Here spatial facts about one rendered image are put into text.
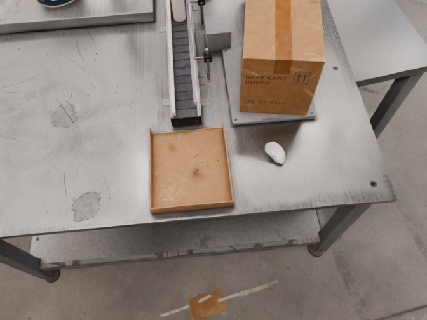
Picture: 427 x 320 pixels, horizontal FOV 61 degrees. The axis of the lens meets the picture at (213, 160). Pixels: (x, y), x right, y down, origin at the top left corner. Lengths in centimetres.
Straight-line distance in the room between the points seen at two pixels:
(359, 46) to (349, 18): 16
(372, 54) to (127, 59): 98
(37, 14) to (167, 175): 94
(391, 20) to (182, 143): 105
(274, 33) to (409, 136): 152
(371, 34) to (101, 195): 123
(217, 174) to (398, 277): 124
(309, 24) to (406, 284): 142
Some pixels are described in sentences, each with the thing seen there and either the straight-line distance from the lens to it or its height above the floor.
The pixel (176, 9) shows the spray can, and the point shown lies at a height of 95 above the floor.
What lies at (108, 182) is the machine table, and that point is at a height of 83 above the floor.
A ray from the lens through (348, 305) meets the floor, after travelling 202.
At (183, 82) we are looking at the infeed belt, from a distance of 136.
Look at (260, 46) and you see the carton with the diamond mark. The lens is 114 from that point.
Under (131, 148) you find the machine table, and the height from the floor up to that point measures 83.
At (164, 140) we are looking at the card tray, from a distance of 128.
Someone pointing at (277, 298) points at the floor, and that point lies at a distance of 195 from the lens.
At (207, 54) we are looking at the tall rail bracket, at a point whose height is 97.
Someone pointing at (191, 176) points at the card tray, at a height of 83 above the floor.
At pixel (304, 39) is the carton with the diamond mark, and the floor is 112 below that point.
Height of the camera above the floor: 192
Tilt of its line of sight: 62 degrees down
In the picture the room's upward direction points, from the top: 3 degrees counter-clockwise
